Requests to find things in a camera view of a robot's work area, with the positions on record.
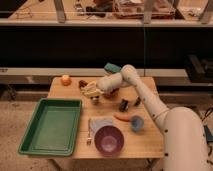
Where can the brown wooden bowl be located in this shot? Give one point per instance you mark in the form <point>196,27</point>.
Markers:
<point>112,94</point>

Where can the blue small bowl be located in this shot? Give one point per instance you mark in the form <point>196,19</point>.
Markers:
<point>137,123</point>

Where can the green sponge block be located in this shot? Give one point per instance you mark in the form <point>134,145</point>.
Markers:
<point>111,68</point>

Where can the wooden table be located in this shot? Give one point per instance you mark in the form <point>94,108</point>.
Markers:
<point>147,143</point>

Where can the dark grape bunch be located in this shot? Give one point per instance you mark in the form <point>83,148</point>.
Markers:
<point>82,83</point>

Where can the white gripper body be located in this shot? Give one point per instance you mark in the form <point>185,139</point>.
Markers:
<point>105,85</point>

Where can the black power box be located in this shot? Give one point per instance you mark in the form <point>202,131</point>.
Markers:
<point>209,135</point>

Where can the small metal cup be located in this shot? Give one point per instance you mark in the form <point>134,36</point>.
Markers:
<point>95,100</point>

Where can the metal fork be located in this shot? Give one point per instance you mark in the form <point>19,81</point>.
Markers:
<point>89,139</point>

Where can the orange fruit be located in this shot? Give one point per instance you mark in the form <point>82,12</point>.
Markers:
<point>66,80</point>

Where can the green plastic tray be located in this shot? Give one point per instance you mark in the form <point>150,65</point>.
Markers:
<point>53,128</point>

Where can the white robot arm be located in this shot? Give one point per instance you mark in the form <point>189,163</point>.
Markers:
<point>185,146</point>

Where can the yellow banana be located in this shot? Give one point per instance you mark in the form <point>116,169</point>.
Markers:
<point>91,90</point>

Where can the white cloth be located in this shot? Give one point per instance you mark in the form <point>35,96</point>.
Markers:
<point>96,124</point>

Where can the purple bowl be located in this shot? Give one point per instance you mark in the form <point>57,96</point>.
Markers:
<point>109,141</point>

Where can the orange carrot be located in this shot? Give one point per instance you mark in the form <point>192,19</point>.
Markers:
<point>125,118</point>

